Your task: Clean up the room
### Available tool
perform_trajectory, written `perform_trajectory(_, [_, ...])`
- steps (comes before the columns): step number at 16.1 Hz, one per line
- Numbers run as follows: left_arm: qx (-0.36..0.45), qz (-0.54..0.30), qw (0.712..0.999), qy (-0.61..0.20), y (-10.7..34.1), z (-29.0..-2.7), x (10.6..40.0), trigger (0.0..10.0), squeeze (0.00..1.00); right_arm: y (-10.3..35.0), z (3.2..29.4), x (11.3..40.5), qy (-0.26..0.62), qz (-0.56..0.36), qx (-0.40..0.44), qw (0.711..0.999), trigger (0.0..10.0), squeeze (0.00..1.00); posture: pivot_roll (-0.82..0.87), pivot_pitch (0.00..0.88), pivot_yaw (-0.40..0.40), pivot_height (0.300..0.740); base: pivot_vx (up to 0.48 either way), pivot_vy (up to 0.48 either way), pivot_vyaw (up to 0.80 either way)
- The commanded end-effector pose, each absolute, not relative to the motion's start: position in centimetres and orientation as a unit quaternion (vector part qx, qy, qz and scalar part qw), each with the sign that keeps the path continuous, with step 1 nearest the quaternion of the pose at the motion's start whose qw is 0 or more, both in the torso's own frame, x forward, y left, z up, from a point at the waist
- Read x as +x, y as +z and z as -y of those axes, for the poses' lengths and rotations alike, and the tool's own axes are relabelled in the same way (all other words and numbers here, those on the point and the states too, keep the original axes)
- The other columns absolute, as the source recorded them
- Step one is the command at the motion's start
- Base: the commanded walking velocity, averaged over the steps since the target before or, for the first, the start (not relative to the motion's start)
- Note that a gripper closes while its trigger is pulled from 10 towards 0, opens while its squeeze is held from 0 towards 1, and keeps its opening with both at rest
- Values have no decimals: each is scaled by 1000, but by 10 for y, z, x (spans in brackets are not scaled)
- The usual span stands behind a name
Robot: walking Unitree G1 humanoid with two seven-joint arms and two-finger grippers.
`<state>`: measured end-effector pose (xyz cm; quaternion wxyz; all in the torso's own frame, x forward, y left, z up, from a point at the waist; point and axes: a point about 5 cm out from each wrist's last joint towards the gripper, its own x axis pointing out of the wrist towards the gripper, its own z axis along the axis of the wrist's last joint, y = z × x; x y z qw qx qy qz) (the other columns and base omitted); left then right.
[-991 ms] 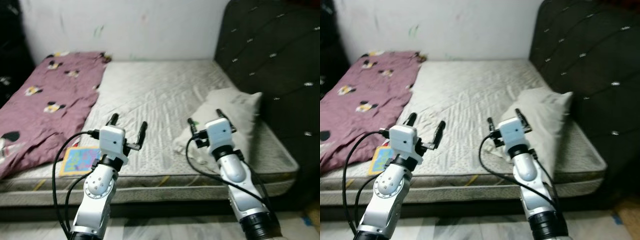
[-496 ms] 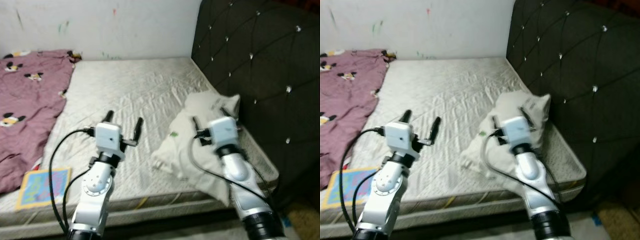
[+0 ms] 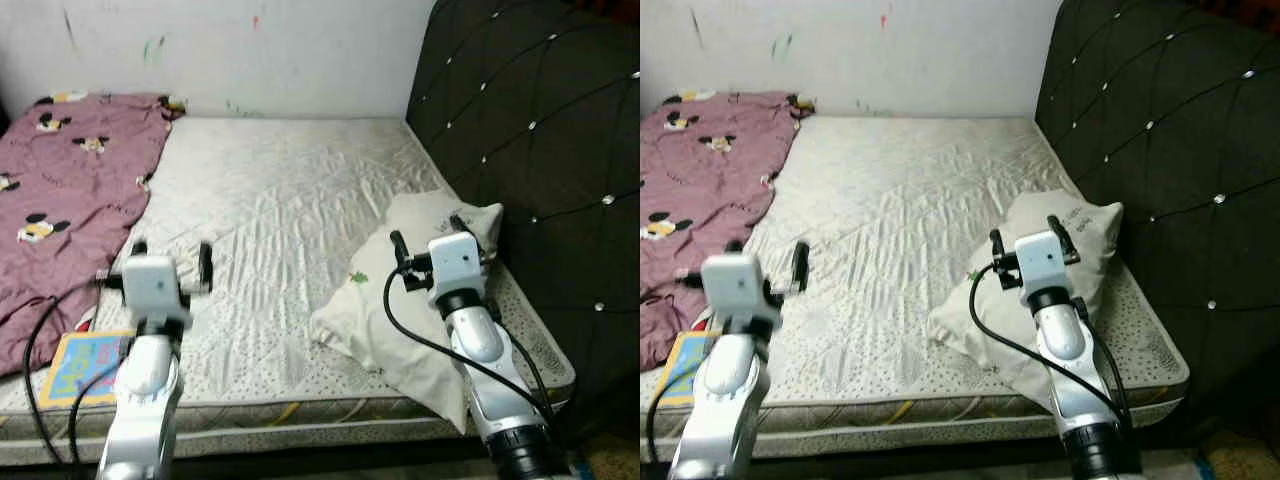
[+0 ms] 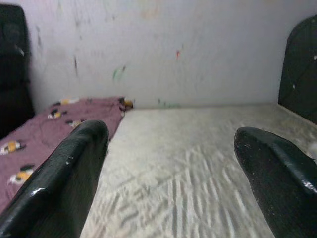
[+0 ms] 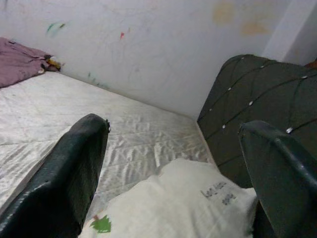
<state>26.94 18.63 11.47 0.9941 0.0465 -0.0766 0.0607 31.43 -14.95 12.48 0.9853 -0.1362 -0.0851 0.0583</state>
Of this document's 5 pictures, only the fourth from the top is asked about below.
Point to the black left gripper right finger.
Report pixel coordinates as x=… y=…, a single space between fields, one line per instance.
x=277 y=178

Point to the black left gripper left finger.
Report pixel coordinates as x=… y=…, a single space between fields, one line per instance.
x=49 y=178

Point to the purple cartoon print blanket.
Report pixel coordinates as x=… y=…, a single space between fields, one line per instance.
x=37 y=131

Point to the white quilted mattress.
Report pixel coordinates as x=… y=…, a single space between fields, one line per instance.
x=185 y=161

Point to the black tufted headboard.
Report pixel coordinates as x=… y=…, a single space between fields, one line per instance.
x=299 y=74

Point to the black furniture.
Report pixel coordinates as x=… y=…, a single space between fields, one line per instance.
x=12 y=74

